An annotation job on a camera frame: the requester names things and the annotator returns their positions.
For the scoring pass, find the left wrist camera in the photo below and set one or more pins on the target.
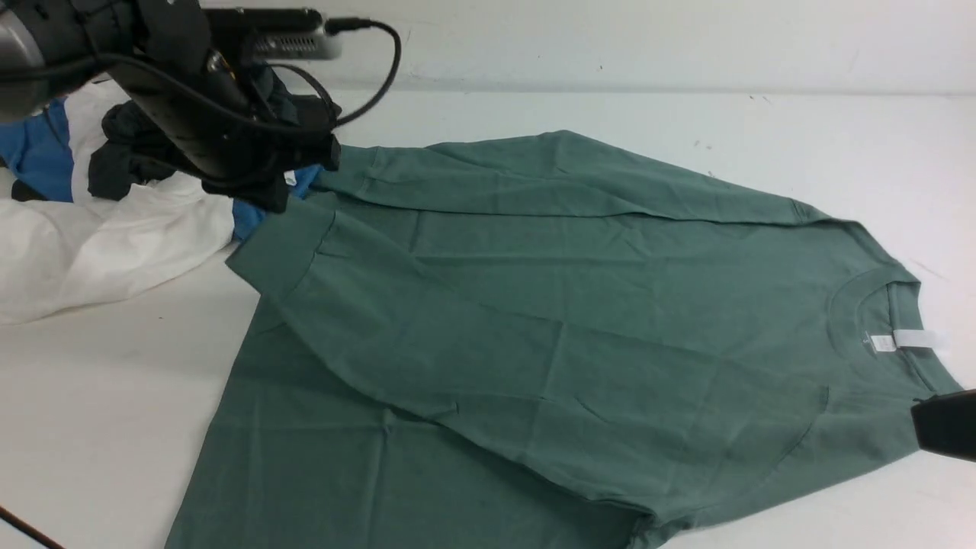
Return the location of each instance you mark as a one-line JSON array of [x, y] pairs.
[[247, 35]]

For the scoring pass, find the green long-sleeved shirt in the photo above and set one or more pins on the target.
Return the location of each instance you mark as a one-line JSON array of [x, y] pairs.
[[549, 342]]

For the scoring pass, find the dark grey shirt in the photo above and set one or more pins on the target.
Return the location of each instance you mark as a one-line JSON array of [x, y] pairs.
[[115, 167]]

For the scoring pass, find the white shirt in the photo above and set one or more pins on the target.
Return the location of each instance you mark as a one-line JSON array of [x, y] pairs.
[[56, 256]]

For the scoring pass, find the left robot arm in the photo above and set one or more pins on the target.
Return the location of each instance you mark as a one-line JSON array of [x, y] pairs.
[[52, 48]]

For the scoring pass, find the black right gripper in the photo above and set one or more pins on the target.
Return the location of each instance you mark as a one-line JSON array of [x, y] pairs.
[[945, 425]]

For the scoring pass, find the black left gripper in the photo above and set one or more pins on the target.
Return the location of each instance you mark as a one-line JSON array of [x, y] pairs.
[[209, 111]]

